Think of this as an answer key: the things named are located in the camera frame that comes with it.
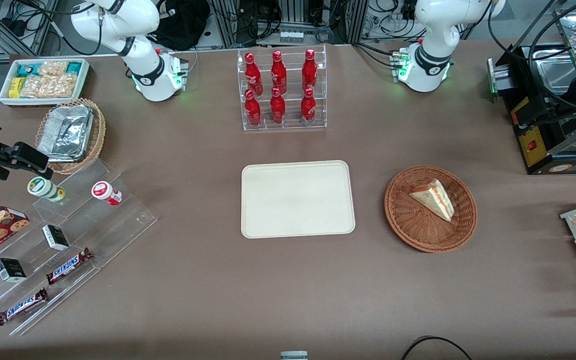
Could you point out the Snickers bar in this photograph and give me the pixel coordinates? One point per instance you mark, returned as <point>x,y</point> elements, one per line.
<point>22,306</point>
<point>68,266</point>

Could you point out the triangular sandwich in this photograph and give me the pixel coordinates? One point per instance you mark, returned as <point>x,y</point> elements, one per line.
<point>435,197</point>

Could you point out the beige rectangular tray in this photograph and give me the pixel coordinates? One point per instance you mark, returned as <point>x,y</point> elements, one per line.
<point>298,199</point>

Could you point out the clear acrylic bottle rack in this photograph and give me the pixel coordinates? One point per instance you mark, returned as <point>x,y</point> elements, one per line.
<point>284,125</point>

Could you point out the teal snack packet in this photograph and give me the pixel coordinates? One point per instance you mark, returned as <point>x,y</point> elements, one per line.
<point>25,69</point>
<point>74,68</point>

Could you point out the yellow snack packet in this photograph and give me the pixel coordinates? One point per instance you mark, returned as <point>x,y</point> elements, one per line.
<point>15,87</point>

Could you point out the grey device with label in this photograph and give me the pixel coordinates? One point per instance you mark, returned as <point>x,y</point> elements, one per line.
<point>294,355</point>

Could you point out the black bag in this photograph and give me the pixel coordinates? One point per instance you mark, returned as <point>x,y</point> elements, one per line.
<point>183,22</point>

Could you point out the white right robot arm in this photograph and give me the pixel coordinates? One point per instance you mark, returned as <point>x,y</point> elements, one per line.
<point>138,30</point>

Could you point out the red lid small bottle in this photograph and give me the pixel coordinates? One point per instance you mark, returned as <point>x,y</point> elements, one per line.
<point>104,191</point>

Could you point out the green lid small bottle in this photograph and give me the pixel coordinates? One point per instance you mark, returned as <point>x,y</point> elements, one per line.
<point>43,187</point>

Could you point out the small black box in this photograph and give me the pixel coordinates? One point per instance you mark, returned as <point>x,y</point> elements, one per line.
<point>56,237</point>
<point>10,270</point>

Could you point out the steel warmer pan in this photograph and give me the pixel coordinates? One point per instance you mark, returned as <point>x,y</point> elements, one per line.
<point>553,70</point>

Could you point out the aluminium foil container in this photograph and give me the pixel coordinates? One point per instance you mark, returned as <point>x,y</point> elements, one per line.
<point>65,132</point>

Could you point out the clear bag of crackers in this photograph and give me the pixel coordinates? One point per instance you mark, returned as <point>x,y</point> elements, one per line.
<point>50,86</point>

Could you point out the clear acrylic stepped display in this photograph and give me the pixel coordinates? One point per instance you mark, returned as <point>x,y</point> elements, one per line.
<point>113,225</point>

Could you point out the red cola bottle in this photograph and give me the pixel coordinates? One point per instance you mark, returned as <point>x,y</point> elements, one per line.
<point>253,75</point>
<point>278,72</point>
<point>308,107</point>
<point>309,70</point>
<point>277,107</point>
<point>253,110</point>

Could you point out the round brown wicker basket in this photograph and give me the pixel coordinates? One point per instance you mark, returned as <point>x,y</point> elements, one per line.
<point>418,225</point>

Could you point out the light wicker basket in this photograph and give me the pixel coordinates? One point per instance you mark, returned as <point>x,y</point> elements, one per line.
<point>99,130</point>

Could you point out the white snack bin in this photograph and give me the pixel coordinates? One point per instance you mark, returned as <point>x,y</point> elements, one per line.
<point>4,97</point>

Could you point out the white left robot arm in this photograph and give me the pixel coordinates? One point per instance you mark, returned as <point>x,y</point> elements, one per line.
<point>433,30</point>

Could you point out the black food warmer cabinet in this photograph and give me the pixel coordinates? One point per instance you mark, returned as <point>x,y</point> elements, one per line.
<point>538,145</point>

